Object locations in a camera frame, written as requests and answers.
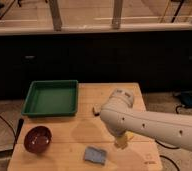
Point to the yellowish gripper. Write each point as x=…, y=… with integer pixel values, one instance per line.
x=121, y=142

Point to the blue sponge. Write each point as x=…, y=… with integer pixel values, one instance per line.
x=95, y=155

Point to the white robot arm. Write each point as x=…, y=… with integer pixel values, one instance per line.
x=119, y=116

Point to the green plastic tray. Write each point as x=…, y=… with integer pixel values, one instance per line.
x=51, y=98

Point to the yellow banana peel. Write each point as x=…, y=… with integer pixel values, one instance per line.
x=129, y=135

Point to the dark block with tan top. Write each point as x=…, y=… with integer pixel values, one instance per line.
x=96, y=110

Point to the dark blue floor device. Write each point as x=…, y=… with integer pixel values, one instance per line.
x=185, y=99

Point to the dark red bowl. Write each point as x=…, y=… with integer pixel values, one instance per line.
x=38, y=139

